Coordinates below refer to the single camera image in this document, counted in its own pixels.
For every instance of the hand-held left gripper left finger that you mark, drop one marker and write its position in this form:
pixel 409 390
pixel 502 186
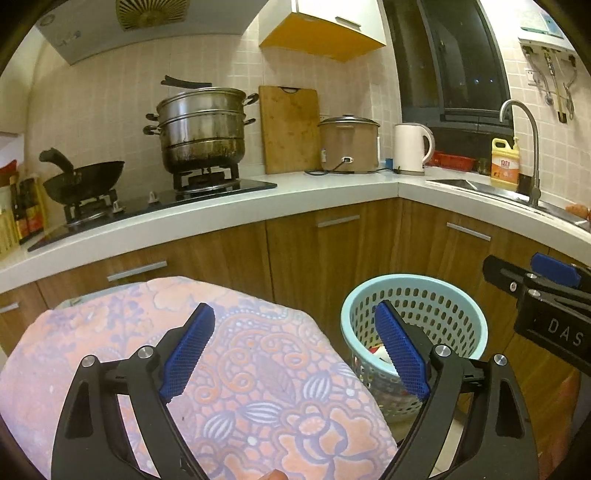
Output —
pixel 189 350

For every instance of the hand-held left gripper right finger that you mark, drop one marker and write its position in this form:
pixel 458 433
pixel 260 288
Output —
pixel 404 355

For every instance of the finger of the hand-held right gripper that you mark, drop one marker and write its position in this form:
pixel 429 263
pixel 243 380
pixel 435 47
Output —
pixel 554 270
pixel 501 274

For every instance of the light blue plastic basket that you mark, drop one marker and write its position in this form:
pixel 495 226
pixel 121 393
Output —
pixel 443 318

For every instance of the person's left hand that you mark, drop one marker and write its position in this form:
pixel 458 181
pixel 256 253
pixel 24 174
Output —
pixel 274 475

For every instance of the red white packet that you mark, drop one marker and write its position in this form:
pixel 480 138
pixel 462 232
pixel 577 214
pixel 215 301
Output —
pixel 381 355

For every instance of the floral tablecloth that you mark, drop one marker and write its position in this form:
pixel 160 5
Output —
pixel 277 369

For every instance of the steel faucet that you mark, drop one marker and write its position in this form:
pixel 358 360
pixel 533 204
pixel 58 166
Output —
pixel 534 175

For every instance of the steel sink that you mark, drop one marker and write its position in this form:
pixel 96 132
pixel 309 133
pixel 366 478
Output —
pixel 461 184

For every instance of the yellow detergent bottle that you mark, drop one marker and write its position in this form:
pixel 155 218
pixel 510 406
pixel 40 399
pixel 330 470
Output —
pixel 504 166

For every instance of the red plastic basket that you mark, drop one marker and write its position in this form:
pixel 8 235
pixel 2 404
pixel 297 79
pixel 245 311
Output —
pixel 455 161

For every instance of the wooden base cabinet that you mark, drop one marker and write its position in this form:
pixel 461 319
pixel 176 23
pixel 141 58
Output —
pixel 300 258

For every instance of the white electric kettle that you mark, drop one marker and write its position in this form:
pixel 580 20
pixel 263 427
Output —
pixel 411 147

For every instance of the black gas stove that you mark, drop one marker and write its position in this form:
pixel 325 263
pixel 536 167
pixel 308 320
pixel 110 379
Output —
pixel 138 203

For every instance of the black wok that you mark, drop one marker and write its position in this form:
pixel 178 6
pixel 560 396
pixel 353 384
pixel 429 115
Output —
pixel 87 180

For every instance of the brown rice cooker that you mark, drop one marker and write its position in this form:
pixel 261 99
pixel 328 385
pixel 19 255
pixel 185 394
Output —
pixel 346 143

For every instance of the dark sauce bottle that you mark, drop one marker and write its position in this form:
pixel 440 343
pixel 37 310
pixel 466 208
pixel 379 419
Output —
pixel 19 217
pixel 34 212

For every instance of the steel steamer pot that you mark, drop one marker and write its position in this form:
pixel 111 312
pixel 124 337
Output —
pixel 203 134

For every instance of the yellow plastic basket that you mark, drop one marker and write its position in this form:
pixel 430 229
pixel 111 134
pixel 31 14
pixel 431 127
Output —
pixel 7 230

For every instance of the dark window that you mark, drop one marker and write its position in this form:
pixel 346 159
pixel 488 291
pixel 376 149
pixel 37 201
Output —
pixel 452 60

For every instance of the white water heater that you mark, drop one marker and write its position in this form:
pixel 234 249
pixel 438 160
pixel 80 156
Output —
pixel 545 27

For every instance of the wooden cutting board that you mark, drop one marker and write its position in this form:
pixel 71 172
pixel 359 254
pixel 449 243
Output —
pixel 288 129

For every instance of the white range hood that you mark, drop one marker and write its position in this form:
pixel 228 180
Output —
pixel 138 41

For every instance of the white wall socket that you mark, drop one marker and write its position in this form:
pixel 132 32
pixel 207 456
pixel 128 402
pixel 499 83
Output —
pixel 531 78

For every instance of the yellow white wall cabinet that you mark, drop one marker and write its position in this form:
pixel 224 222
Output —
pixel 323 39

